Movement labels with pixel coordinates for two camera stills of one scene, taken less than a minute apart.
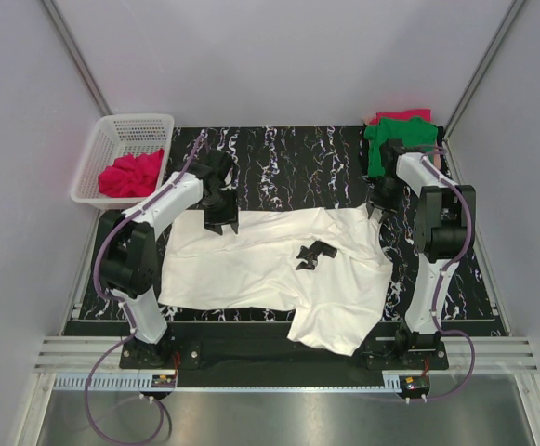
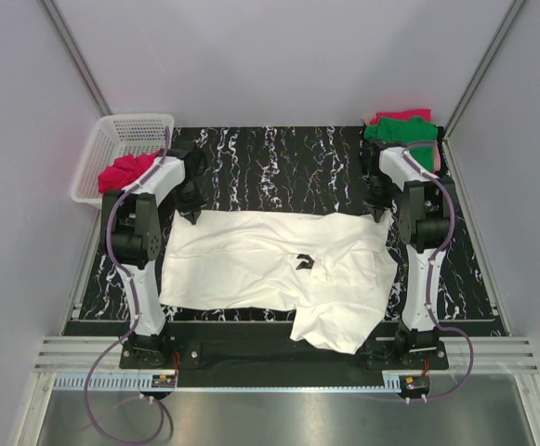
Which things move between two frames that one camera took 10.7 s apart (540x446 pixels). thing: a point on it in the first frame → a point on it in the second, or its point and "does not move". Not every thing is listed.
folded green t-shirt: (414, 134) does not move
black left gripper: (220, 218) → (190, 205)
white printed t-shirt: (330, 265) does not move
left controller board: (164, 381) does not move
